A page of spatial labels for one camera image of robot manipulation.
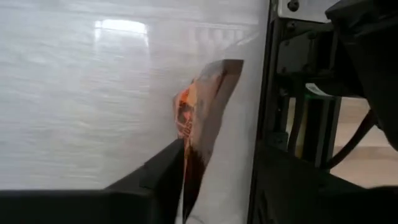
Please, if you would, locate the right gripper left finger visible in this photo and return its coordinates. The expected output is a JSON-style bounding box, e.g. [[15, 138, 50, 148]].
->
[[0, 138, 187, 224]]

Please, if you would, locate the brown orange spice packet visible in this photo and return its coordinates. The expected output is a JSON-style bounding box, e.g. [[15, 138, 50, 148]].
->
[[172, 58, 245, 223]]

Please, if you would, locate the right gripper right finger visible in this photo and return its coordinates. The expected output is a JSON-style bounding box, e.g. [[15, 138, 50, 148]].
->
[[248, 141, 398, 224]]

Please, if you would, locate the black arm base cable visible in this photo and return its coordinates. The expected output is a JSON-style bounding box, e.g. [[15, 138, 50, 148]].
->
[[323, 108, 379, 170]]

